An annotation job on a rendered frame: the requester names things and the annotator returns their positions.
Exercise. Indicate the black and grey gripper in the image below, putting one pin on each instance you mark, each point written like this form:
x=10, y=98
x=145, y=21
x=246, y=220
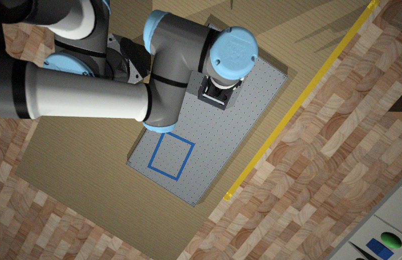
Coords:
x=218, y=93

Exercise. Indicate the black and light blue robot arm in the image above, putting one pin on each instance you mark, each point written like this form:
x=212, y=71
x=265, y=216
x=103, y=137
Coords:
x=85, y=78

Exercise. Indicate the dark grey rectangular frame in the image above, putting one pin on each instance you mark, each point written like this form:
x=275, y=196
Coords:
x=212, y=102

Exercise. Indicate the blue tape outline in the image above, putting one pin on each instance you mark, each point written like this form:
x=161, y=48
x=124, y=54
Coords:
x=184, y=163

